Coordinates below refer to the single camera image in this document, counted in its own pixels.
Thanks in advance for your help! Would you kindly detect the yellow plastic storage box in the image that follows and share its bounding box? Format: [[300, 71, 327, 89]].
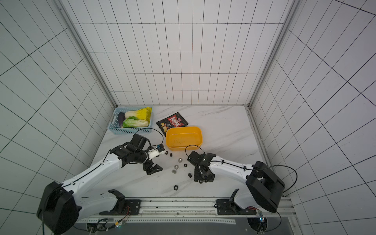
[[165, 126, 203, 151]]

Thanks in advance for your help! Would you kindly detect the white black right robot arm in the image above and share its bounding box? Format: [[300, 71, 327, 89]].
[[188, 151, 286, 212]]

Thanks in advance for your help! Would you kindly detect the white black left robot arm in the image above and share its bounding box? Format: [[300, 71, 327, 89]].
[[36, 134, 165, 235]]

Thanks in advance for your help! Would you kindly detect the green toy cabbage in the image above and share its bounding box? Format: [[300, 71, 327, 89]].
[[122, 116, 149, 128]]

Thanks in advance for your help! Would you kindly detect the blue plastic basket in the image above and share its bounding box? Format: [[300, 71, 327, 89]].
[[108, 107, 152, 135]]

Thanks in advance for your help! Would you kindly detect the purple toy eggplant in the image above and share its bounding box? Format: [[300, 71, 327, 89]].
[[117, 113, 126, 128]]

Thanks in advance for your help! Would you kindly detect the yellow toy cabbage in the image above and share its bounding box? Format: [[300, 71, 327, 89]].
[[124, 107, 152, 121]]

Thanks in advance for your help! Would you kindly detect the black red snack bag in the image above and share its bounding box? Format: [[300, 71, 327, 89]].
[[156, 112, 189, 136]]

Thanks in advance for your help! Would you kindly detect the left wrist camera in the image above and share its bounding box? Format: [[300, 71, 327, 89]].
[[147, 144, 166, 160]]

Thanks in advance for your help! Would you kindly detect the aluminium mounting rail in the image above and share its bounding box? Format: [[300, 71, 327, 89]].
[[52, 196, 297, 235]]

